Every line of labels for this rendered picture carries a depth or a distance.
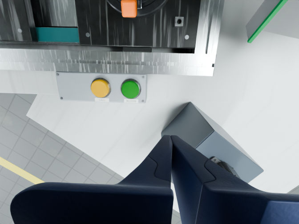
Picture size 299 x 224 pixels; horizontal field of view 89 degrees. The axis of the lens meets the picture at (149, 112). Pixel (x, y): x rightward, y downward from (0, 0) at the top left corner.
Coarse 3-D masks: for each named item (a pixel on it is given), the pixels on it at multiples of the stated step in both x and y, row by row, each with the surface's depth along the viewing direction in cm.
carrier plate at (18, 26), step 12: (0, 0) 29; (12, 0) 29; (24, 0) 30; (0, 12) 30; (12, 12) 30; (24, 12) 30; (0, 24) 31; (12, 24) 31; (24, 24) 31; (0, 36) 32; (12, 36) 31; (24, 36) 31; (36, 36) 33
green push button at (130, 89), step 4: (132, 80) 34; (124, 84) 34; (128, 84) 34; (132, 84) 34; (136, 84) 34; (124, 88) 34; (128, 88) 34; (132, 88) 34; (136, 88) 34; (124, 92) 34; (128, 92) 34; (132, 92) 34; (136, 92) 34; (128, 96) 35; (132, 96) 35
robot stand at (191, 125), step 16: (192, 112) 39; (176, 128) 41; (192, 128) 34; (208, 128) 29; (192, 144) 30; (208, 144) 28; (224, 144) 28; (224, 160) 29; (240, 160) 29; (240, 176) 30; (256, 176) 30
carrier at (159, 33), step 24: (96, 0) 29; (120, 0) 27; (144, 0) 27; (168, 0) 28; (192, 0) 28; (96, 24) 30; (120, 24) 30; (144, 24) 30; (168, 24) 30; (192, 24) 30; (192, 48) 32
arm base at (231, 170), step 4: (212, 156) 29; (212, 160) 29; (216, 160) 29; (220, 160) 29; (220, 164) 28; (224, 164) 28; (228, 164) 28; (224, 168) 27; (228, 168) 27; (232, 168) 28; (232, 172) 26; (236, 172) 28
